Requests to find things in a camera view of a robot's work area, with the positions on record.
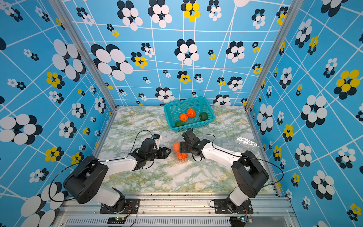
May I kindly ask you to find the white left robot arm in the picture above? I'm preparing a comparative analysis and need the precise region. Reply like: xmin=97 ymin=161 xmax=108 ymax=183
xmin=63 ymin=134 xmax=172 ymax=213

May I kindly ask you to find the green circuit board right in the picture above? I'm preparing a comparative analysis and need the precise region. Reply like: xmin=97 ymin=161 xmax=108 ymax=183
xmin=230 ymin=217 xmax=246 ymax=227

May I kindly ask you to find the orange fruit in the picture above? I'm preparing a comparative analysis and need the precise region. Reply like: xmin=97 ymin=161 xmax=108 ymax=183
xmin=180 ymin=113 xmax=189 ymax=122
xmin=177 ymin=153 xmax=188 ymax=161
xmin=173 ymin=142 xmax=180 ymax=152
xmin=186 ymin=108 xmax=196 ymax=118

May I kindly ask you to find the aluminium corner post left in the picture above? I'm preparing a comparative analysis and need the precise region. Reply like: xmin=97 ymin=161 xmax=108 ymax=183
xmin=49 ymin=1 xmax=117 ymax=111

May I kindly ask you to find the green circuit board left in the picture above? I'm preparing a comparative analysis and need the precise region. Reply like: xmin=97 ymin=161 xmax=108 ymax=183
xmin=107 ymin=217 xmax=126 ymax=225

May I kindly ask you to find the aluminium corner post right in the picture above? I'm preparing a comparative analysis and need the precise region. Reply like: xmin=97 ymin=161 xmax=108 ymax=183
xmin=246 ymin=0 xmax=303 ymax=111

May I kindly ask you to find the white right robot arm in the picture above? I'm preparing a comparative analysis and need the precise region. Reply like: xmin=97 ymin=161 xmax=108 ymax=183
xmin=180 ymin=128 xmax=269 ymax=214

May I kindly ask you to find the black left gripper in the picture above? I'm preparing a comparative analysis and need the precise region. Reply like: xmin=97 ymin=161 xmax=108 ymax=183
xmin=147 ymin=146 xmax=173 ymax=162

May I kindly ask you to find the teal plastic basket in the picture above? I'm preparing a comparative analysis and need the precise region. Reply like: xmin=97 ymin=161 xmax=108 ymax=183
xmin=164 ymin=97 xmax=216 ymax=132

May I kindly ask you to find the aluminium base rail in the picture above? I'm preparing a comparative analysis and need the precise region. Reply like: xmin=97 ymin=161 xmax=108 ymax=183
xmin=54 ymin=193 xmax=300 ymax=227

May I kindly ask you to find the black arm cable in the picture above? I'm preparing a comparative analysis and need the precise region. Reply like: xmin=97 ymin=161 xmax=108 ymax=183
xmin=47 ymin=130 xmax=155 ymax=202
xmin=192 ymin=134 xmax=285 ymax=214

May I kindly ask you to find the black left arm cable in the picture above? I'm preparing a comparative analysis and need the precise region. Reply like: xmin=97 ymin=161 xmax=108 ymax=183
xmin=47 ymin=130 xmax=155 ymax=202

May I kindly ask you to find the aluminium corner post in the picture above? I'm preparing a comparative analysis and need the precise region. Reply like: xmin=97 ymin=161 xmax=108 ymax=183
xmin=246 ymin=0 xmax=303 ymax=111
xmin=49 ymin=1 xmax=117 ymax=111

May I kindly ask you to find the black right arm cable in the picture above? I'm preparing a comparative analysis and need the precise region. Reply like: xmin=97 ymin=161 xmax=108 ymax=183
xmin=192 ymin=134 xmax=285 ymax=214

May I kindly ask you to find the green fruit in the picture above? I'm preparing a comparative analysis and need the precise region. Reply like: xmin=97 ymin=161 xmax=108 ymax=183
xmin=199 ymin=112 xmax=209 ymax=122
xmin=175 ymin=121 xmax=184 ymax=127

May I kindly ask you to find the green circuit board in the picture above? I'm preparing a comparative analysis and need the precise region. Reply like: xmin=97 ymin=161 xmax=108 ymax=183
xmin=230 ymin=217 xmax=246 ymax=227
xmin=107 ymin=217 xmax=126 ymax=225

